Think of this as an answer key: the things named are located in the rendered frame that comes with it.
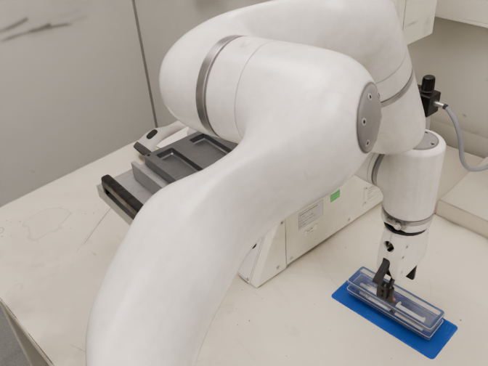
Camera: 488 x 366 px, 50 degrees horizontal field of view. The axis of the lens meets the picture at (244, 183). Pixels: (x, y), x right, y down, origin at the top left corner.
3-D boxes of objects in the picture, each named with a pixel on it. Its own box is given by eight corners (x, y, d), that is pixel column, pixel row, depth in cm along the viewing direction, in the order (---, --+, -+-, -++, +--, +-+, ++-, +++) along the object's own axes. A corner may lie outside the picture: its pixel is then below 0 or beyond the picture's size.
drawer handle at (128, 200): (112, 188, 106) (108, 172, 104) (151, 223, 97) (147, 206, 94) (103, 192, 105) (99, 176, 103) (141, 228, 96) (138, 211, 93)
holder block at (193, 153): (207, 136, 121) (206, 126, 119) (265, 172, 108) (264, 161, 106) (145, 165, 113) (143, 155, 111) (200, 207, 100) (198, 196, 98)
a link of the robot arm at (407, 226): (415, 230, 84) (413, 244, 86) (443, 203, 89) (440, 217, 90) (370, 208, 89) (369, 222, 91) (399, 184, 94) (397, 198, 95)
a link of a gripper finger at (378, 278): (377, 274, 89) (378, 293, 93) (402, 244, 92) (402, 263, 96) (371, 271, 90) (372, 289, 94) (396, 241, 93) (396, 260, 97)
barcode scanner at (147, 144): (186, 131, 167) (182, 108, 162) (202, 139, 162) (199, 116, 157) (133, 157, 156) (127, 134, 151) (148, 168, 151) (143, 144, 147)
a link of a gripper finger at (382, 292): (386, 287, 92) (383, 312, 96) (396, 277, 94) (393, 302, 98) (371, 277, 94) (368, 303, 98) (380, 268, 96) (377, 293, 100)
